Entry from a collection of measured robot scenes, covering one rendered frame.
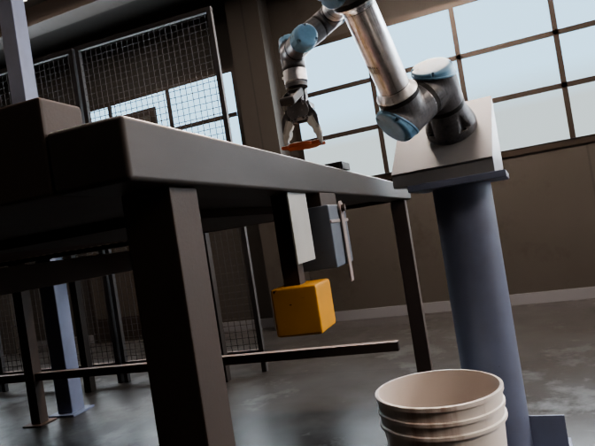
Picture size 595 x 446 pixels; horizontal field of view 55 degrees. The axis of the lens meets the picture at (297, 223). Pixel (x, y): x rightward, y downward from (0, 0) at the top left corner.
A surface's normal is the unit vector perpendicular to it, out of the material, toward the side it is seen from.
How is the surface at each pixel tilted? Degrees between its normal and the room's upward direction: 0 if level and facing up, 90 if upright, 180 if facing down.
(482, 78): 90
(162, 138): 90
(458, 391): 87
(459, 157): 44
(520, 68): 90
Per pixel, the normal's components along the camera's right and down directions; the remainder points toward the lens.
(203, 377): 0.94, -0.15
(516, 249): -0.37, 0.04
